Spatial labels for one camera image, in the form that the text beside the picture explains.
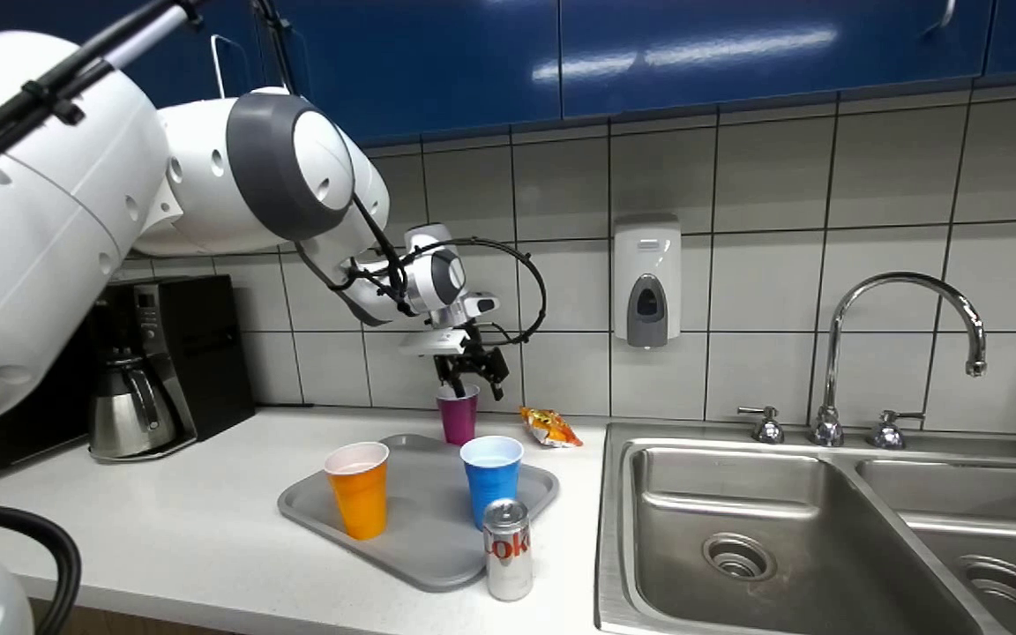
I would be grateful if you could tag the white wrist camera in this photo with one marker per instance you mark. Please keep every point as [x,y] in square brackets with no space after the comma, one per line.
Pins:
[476,306]

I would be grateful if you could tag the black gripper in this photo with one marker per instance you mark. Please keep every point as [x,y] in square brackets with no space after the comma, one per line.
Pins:
[472,360]

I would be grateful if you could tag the black pole white tip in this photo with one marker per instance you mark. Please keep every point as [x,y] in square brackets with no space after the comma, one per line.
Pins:
[51,88]

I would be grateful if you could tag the stainless steel double sink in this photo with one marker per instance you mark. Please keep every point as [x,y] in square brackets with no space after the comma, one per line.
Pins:
[768,529]

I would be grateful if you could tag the orange snack packet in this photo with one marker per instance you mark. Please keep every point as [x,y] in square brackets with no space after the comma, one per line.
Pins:
[547,428]

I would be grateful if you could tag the blue wall cabinets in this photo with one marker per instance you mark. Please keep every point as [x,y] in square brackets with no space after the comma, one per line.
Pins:
[652,54]

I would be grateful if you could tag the black steel coffee maker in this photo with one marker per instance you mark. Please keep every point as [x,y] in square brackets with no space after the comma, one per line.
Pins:
[161,363]

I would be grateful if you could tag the magenta plastic cup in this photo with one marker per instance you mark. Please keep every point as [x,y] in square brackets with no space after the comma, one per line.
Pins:
[455,423]

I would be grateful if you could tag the silver soda can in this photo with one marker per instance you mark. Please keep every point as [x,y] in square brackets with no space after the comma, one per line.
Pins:
[509,550]

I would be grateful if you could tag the white wall soap dispenser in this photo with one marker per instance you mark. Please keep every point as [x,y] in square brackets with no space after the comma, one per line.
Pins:
[647,275]

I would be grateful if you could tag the black microwave oven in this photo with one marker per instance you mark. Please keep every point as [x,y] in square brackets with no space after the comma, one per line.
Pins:
[51,428]

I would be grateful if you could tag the orange plastic cup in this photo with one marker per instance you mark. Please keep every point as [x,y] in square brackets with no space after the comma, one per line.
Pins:
[359,500]

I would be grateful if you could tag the chrome gooseneck faucet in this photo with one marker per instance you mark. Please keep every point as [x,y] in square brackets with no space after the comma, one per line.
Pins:
[884,285]

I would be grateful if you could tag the blue plastic cup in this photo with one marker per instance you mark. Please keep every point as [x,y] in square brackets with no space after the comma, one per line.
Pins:
[491,481]

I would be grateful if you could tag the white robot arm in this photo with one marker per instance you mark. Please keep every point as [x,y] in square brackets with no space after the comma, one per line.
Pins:
[37,234]

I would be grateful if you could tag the white gripper mounting plate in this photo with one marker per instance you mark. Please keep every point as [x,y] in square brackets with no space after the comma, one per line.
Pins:
[445,341]

